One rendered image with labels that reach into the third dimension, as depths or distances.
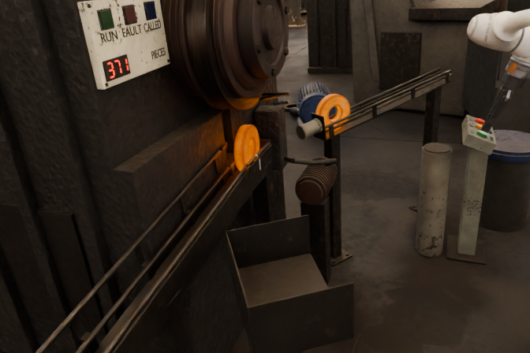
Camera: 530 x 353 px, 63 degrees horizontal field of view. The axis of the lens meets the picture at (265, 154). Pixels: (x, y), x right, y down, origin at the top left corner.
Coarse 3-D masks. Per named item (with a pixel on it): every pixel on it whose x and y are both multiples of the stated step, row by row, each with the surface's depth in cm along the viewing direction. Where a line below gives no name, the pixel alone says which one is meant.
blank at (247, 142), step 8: (240, 128) 138; (248, 128) 138; (256, 128) 145; (240, 136) 136; (248, 136) 139; (256, 136) 146; (240, 144) 135; (248, 144) 146; (256, 144) 146; (240, 152) 135; (248, 152) 146; (256, 152) 147; (240, 160) 136; (248, 160) 140; (240, 168) 139
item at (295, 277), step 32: (288, 224) 104; (256, 256) 106; (288, 256) 108; (256, 288) 100; (288, 288) 99; (320, 288) 99; (352, 288) 82; (256, 320) 79; (288, 320) 81; (320, 320) 83; (352, 320) 85; (256, 352) 82; (288, 352) 84
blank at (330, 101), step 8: (328, 96) 175; (336, 96) 175; (320, 104) 174; (328, 104) 174; (336, 104) 176; (344, 104) 178; (320, 112) 174; (328, 112) 175; (344, 112) 179; (328, 120) 177; (336, 120) 180; (328, 128) 178; (336, 128) 180
